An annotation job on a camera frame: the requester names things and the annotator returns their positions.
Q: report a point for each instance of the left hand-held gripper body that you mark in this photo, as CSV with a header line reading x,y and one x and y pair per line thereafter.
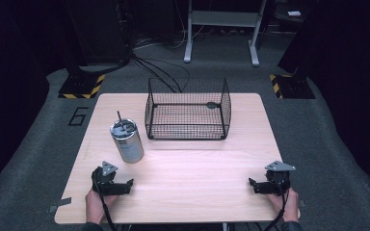
x,y
105,179

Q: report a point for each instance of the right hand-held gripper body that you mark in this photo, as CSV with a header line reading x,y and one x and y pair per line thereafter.
x,y
278,178

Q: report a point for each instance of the person's left hand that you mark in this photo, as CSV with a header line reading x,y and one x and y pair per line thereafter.
x,y
95,205

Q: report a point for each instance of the person's right hand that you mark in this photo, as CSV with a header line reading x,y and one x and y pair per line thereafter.
x,y
289,205

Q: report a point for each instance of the small grey tape piece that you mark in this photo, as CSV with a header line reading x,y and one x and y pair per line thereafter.
x,y
302,203

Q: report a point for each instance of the steel tumbler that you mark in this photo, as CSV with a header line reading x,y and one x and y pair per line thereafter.
x,y
128,144

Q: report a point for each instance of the grey tape strip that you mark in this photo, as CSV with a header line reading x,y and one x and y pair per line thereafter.
x,y
61,203

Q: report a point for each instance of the black straw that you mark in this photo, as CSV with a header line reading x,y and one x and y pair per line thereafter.
x,y
120,118

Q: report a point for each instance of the black stand striped base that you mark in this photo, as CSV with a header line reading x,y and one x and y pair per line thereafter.
x,y
294,86
82,85

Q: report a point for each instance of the small white box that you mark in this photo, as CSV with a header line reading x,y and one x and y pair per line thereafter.
x,y
294,13

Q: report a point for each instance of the white metal stand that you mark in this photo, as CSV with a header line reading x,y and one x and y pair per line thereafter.
x,y
224,19

